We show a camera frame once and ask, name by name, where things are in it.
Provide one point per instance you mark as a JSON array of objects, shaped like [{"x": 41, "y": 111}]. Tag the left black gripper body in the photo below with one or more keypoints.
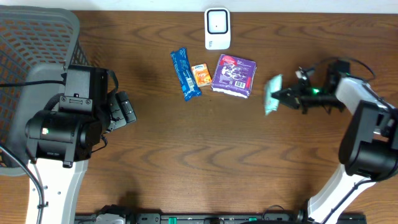
[{"x": 123, "y": 107}]

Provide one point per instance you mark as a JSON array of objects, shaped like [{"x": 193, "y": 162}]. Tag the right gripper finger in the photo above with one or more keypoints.
[
  {"x": 287, "y": 100},
  {"x": 286, "y": 91}
]

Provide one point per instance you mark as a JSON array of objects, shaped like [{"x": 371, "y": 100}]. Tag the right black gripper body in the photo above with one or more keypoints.
[{"x": 313, "y": 97}]

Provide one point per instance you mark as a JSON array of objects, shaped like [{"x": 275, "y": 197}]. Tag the green tissue wipes pack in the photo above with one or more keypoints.
[{"x": 272, "y": 86}]

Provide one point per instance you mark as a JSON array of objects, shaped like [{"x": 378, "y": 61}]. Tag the pink purple liners pack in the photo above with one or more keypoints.
[{"x": 234, "y": 76}]

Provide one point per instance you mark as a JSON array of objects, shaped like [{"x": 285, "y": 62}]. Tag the blue Oreo cookie pack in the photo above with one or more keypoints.
[{"x": 185, "y": 76}]

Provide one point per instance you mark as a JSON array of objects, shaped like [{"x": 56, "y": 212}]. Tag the small orange box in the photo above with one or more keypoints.
[{"x": 201, "y": 75}]

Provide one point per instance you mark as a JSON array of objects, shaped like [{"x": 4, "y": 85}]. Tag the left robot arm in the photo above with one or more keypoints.
[{"x": 61, "y": 140}]

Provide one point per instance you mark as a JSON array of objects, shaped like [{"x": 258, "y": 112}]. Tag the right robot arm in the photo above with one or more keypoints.
[{"x": 368, "y": 150}]

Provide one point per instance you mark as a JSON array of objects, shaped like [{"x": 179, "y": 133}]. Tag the white barcode scanner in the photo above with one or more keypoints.
[{"x": 217, "y": 28}]

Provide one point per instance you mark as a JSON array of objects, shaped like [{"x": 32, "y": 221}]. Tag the grey plastic mesh basket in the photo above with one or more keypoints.
[{"x": 31, "y": 36}]

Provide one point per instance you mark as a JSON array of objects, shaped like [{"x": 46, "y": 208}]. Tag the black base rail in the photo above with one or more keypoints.
[{"x": 155, "y": 218}]

